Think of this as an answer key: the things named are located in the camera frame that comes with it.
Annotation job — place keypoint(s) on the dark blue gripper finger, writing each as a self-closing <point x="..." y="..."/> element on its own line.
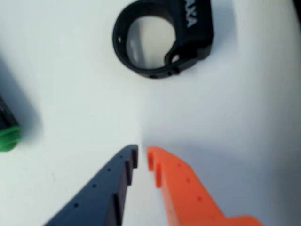
<point x="98" y="197"/>

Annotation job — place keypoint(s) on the black marker with green cap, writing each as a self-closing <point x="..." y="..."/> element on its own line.
<point x="7" y="131"/>

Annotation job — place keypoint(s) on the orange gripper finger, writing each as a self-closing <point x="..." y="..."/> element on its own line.
<point x="188" y="195"/>

